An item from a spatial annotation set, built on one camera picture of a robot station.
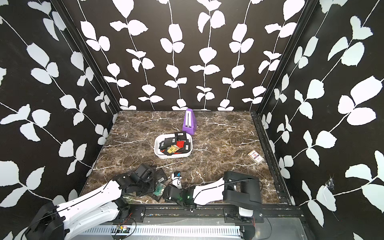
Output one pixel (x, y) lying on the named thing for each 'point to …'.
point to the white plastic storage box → (162, 137)
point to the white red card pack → (257, 158)
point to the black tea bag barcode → (181, 135)
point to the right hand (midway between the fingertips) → (163, 193)
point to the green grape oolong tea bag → (159, 189)
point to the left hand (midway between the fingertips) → (158, 187)
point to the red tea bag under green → (180, 144)
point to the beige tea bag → (173, 149)
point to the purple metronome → (190, 124)
